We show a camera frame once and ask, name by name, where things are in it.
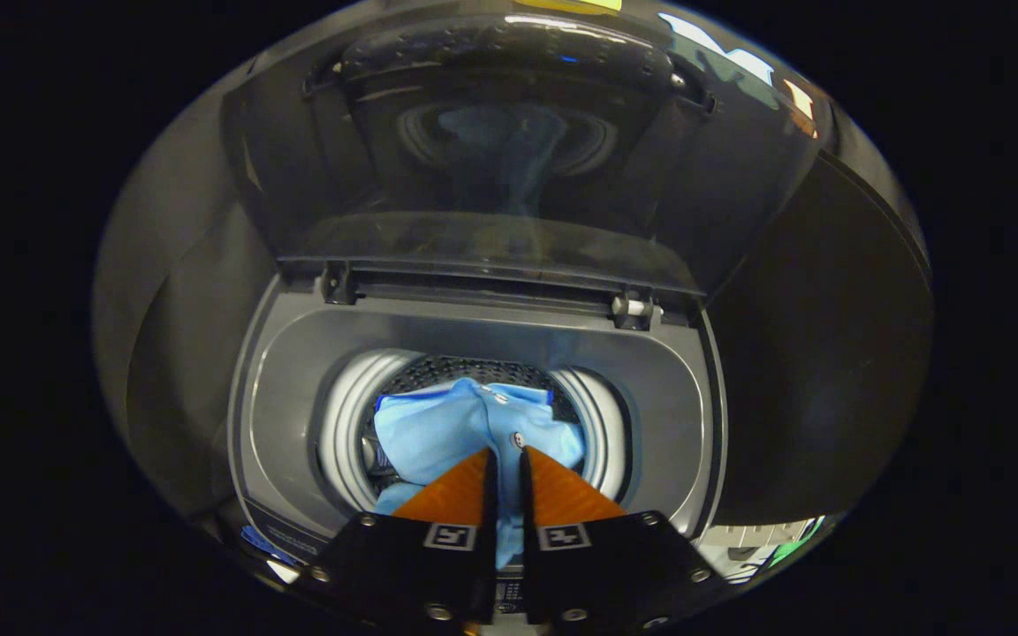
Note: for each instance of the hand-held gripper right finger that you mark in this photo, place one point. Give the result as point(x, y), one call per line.
point(606, 565)

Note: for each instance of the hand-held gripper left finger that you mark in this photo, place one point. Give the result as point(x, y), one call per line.
point(421, 565)

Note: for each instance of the light blue polo shirt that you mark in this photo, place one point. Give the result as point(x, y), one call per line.
point(438, 433)

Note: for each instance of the grey washing machine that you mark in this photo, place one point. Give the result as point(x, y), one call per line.
point(297, 397)

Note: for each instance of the dark washing machine lid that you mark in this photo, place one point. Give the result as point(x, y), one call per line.
point(721, 177)

